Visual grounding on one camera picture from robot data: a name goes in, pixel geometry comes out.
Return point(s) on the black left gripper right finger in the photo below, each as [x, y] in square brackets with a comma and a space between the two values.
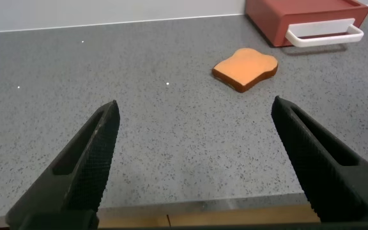
[331, 185]

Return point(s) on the toy toast slice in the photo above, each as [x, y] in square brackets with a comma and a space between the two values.
[246, 67]

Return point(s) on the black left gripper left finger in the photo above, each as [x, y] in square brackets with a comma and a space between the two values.
[81, 179]

